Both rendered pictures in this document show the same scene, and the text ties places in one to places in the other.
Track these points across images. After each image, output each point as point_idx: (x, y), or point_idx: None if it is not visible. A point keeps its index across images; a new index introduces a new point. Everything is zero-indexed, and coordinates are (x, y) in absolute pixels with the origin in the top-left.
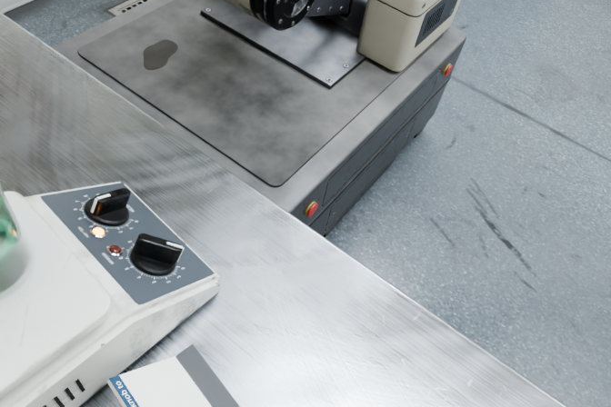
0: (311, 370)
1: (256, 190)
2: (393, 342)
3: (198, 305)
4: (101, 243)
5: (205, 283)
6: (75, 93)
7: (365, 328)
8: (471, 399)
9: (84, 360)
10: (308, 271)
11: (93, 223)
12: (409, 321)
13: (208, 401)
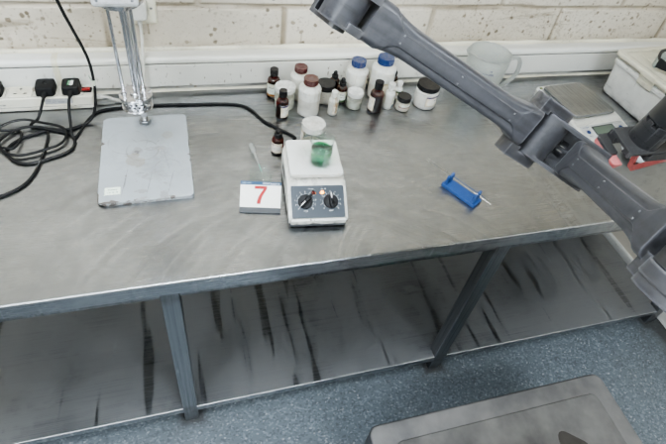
0: (247, 232)
1: (321, 262)
2: (233, 256)
3: (287, 214)
4: (317, 190)
5: (290, 213)
6: (412, 238)
7: (244, 253)
8: (198, 261)
9: (285, 172)
10: (276, 253)
11: (326, 193)
12: (234, 266)
13: (262, 207)
